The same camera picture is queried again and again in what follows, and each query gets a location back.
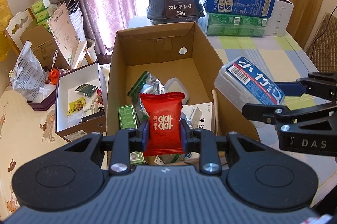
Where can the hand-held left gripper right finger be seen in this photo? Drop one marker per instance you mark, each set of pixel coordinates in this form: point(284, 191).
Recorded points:
point(185, 135)

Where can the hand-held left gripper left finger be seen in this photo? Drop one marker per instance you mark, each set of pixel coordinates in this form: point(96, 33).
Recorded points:
point(144, 135)

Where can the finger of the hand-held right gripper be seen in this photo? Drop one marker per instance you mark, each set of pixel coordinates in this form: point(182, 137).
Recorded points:
point(263, 111)
point(287, 87)

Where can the white and green medicine box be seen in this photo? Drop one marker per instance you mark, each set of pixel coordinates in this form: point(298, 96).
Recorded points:
point(202, 118)

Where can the red candy packet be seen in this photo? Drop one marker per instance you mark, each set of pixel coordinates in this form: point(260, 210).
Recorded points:
point(163, 118)

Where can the clear toothpick box blue label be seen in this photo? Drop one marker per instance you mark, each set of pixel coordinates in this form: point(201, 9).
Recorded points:
point(244, 81)

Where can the green foil packet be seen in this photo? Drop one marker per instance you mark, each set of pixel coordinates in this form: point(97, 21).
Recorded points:
point(138, 87)

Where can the silver foil packet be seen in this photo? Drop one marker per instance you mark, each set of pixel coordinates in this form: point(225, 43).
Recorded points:
point(156, 84)

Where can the brown cardboard box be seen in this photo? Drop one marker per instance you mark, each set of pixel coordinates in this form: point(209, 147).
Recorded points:
point(158, 55)

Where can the plaid cloth desktop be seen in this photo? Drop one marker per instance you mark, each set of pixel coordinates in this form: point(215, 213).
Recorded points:
point(263, 47)

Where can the chair with quilted brown cover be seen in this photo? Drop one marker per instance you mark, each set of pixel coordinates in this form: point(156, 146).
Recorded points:
point(323, 42)

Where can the tall white carton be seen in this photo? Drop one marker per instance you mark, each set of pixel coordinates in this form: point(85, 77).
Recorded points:
point(283, 15)

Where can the small yellow snack packet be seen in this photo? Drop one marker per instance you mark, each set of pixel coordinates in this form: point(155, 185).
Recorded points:
point(76, 106)

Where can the small dark green packet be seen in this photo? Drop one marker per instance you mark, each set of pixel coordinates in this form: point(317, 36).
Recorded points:
point(85, 89)

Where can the green tissue multipack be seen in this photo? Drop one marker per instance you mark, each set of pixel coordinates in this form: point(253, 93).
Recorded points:
point(237, 25)

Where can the white gift box brown rim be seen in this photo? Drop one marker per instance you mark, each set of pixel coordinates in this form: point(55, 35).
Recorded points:
point(63, 97)

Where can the small orange toy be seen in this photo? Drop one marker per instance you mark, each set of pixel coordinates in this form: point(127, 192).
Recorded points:
point(53, 75)

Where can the floral cloth table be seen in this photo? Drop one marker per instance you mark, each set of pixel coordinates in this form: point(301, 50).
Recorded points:
point(31, 134)

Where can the brown dark stacked boxes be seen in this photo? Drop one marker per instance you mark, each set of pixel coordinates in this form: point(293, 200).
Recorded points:
point(175, 7)

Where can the clear plastic bag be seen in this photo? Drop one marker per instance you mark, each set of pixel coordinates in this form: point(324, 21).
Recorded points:
point(29, 73)

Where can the white ribbed container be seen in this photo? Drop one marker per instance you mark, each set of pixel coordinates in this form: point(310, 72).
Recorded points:
point(77, 21)

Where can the pale pink paper card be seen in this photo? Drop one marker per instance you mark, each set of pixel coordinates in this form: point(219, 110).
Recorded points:
point(63, 29)

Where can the small cardboard carton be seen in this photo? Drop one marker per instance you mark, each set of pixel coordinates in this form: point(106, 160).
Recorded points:
point(39, 42)

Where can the stack of small green packs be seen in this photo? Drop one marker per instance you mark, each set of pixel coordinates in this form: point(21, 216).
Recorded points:
point(42, 13)

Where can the white wooden chair back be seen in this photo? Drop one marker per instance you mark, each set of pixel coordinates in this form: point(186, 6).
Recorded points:
point(18, 26)

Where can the yellow plastic bag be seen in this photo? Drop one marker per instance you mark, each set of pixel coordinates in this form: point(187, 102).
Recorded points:
point(5, 29)

